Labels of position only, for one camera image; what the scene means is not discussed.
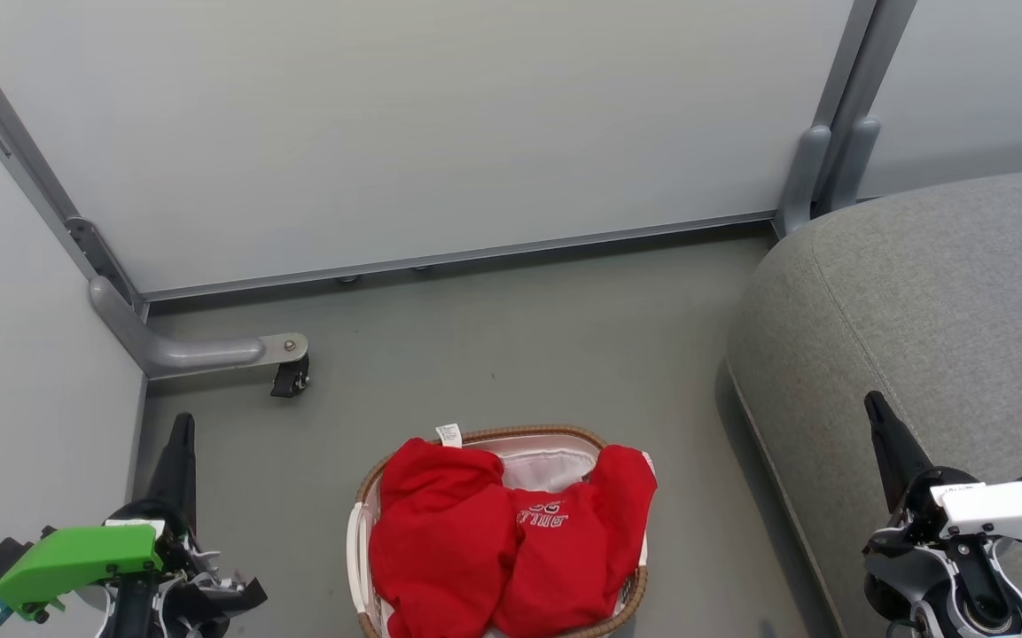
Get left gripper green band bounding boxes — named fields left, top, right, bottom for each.
left=0, top=412, right=269, bottom=638

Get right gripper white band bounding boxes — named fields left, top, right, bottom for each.
left=862, top=391, right=1022, bottom=638

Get red garment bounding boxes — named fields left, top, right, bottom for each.
left=369, top=424, right=659, bottom=638

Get grey fabric sofa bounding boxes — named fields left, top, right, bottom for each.
left=725, top=164, right=1022, bottom=638

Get grey metal partition foot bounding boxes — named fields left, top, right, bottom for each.
left=89, top=275, right=310, bottom=382

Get black caster wheel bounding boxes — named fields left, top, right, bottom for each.
left=269, top=353, right=312, bottom=400

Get white laundry basket wicker rim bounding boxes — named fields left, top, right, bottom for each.
left=347, top=424, right=653, bottom=638

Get white basket liner cloth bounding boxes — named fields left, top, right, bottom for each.
left=484, top=436, right=605, bottom=493

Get grey double partition frame post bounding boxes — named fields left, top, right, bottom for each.
left=773, top=0, right=919, bottom=238

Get grey partition bottom rail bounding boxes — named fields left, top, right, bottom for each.
left=140, top=210, right=779, bottom=304

